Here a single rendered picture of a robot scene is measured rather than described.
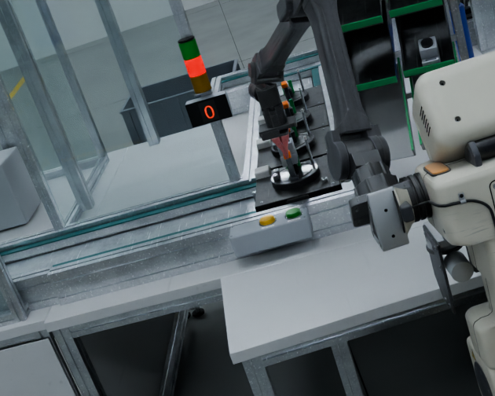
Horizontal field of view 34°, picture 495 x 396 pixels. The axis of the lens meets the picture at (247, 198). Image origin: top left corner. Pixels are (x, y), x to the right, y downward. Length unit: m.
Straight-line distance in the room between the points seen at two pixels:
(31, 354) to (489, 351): 1.30
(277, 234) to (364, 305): 0.37
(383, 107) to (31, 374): 1.24
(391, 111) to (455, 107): 0.82
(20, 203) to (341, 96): 1.71
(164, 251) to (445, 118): 1.03
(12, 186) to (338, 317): 1.56
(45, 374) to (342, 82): 1.27
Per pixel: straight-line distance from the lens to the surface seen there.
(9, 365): 2.43
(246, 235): 2.08
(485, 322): 1.62
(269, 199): 2.21
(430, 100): 1.44
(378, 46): 2.25
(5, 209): 3.06
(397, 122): 2.22
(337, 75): 1.61
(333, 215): 2.14
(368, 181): 1.48
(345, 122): 1.57
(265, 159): 2.51
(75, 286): 2.30
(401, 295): 1.84
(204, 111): 2.33
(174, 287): 2.17
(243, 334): 1.87
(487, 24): 3.36
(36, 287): 2.35
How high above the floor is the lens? 1.82
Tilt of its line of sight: 22 degrees down
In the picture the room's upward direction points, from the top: 19 degrees counter-clockwise
